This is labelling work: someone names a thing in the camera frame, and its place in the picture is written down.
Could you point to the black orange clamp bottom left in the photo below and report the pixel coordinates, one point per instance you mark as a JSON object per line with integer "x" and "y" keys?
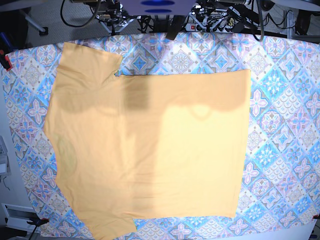
{"x": 35, "y": 221}

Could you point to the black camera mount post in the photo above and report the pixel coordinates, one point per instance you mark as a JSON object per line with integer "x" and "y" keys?
{"x": 175, "y": 26}

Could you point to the yellow T-shirt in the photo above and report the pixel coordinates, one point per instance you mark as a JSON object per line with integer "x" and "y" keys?
{"x": 145, "y": 146}

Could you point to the white rail bottom left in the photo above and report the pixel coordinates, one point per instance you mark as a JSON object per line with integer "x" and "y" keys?
{"x": 16, "y": 217}

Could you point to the purple base plate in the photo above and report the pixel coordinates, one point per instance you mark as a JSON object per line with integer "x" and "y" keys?
{"x": 157, "y": 7}

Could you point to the white box left edge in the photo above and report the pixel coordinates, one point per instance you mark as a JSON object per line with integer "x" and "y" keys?
{"x": 5, "y": 169}

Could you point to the white power strip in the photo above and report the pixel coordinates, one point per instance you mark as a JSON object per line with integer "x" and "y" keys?
{"x": 193, "y": 27}

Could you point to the orange clamp bottom right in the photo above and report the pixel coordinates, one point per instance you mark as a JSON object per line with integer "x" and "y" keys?
{"x": 316, "y": 217}

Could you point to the red clamp left top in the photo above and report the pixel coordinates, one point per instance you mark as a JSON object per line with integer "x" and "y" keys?
{"x": 5, "y": 61}

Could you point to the patterned tile tablecloth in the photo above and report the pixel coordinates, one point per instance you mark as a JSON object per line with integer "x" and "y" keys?
{"x": 280, "y": 189}

